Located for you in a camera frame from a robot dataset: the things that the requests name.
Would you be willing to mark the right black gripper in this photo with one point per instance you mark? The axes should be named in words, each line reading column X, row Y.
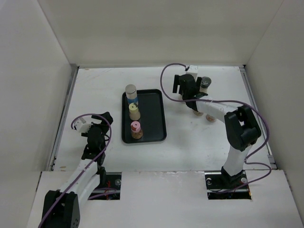
column 177, row 82

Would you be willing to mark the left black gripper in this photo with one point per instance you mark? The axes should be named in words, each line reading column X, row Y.
column 105, row 128

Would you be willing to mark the yellow cap spice bottle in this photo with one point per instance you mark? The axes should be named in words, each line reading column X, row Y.
column 134, row 112

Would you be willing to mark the pink cap spice bottle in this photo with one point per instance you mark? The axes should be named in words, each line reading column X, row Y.
column 136, row 130

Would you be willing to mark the tall blue label bottle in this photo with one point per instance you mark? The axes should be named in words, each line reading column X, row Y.
column 131, row 94

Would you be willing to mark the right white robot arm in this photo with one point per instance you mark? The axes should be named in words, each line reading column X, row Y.
column 241, row 126

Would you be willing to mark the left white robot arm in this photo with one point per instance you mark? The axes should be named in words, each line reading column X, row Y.
column 61, row 207

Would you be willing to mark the black flat cap bottle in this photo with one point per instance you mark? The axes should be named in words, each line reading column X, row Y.
column 204, row 84

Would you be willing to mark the black rectangular plastic tray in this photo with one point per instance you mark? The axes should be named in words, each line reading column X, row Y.
column 152, row 118

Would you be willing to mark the white lid red label jar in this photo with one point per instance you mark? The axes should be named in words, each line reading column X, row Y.
column 210, row 118

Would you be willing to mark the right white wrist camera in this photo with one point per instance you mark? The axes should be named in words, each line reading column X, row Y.
column 192, row 70

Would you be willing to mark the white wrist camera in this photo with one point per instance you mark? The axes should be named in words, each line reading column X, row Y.
column 192, row 70
column 81, row 125

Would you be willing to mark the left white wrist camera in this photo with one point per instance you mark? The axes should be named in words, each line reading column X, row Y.
column 81, row 125

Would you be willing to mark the left aluminium table rail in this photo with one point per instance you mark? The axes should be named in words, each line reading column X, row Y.
column 59, row 132

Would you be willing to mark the aluminium table rail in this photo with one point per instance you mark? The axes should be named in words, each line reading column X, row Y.
column 261, row 121
column 59, row 132

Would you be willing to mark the right aluminium table rail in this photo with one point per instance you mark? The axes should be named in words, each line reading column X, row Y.
column 261, row 121

